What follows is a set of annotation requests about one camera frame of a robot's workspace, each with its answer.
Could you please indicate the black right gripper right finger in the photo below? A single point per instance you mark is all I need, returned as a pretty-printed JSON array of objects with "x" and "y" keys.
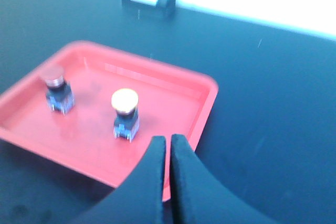
[{"x": 198, "y": 197}]

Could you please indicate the yellow mushroom push button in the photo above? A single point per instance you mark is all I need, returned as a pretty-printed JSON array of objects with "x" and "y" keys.
[{"x": 125, "y": 103}]

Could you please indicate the red mushroom push button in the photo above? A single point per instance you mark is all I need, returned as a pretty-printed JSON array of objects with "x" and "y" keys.
[{"x": 59, "y": 95}]

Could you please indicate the red plastic tray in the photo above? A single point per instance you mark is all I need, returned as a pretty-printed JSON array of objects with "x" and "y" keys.
[{"x": 172, "y": 100}]

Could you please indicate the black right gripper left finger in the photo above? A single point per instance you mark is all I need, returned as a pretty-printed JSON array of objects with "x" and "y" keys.
[{"x": 139, "y": 198}]

